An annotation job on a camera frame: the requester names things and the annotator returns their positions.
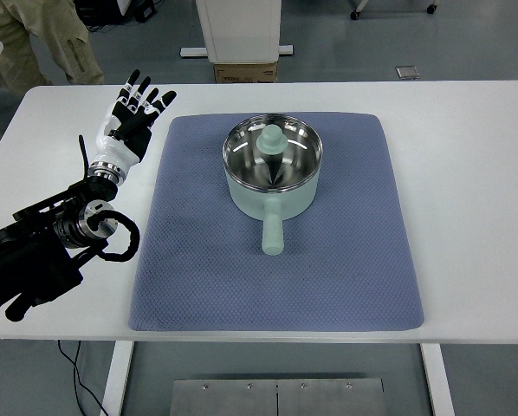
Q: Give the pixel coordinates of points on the white robotic hand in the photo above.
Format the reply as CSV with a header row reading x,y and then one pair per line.
x,y
126,130

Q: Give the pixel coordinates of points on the green pot with glass lid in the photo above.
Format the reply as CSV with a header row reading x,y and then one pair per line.
x,y
272,164

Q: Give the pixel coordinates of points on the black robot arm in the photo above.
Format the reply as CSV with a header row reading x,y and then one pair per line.
x,y
42,252

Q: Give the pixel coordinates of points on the cardboard box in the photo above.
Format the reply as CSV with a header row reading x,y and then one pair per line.
x,y
246,72

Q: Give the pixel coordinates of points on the black device on floor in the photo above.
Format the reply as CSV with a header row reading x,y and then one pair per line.
x,y
104,12

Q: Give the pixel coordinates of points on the person in beige clothes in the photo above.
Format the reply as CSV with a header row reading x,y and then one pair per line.
x,y
57,25

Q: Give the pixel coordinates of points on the white cabinet on stand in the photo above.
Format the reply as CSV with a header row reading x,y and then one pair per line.
x,y
239,32

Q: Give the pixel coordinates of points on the blue quilted mat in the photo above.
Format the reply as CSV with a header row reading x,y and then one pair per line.
x,y
346,265

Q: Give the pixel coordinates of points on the white table left leg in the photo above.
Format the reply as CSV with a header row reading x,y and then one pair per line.
x,y
117,378

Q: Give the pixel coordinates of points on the white table leg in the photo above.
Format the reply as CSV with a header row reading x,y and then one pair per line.
x,y
437,380
117,378

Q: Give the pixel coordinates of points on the grey floor socket cover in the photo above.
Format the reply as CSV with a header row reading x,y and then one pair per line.
x,y
406,73

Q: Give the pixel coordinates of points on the metal floor plate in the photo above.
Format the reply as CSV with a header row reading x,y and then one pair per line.
x,y
279,397

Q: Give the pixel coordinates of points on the wheeled cart legs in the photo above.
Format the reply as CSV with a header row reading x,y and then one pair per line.
x,y
366,8

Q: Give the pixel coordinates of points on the white table right leg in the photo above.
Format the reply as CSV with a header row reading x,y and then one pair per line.
x,y
437,380

